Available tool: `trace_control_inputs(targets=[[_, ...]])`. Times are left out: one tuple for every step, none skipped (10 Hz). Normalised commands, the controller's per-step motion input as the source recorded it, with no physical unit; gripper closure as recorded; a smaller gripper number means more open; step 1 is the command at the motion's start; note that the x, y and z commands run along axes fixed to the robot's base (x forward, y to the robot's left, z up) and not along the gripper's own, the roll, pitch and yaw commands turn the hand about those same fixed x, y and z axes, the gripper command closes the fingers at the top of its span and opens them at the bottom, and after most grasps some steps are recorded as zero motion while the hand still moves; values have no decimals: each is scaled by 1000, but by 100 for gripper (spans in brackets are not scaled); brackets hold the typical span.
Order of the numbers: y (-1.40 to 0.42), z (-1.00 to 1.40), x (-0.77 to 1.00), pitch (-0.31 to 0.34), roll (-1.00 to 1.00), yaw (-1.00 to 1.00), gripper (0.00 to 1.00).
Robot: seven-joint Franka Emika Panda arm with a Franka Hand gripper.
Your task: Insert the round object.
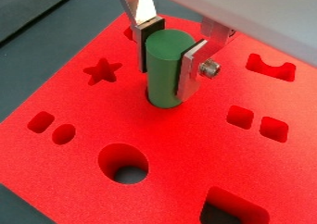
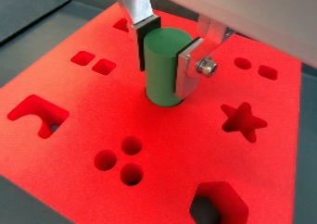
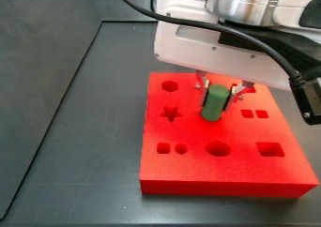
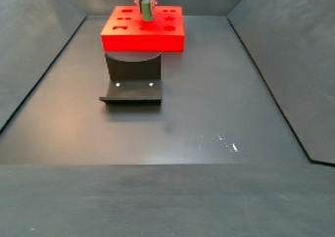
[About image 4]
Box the green round peg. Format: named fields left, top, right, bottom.
left=142, top=0, right=154, bottom=22

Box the red shape sorter box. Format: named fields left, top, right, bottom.
left=100, top=6, right=186, bottom=52

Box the black curved holder bracket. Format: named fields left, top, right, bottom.
left=100, top=52, right=163, bottom=104

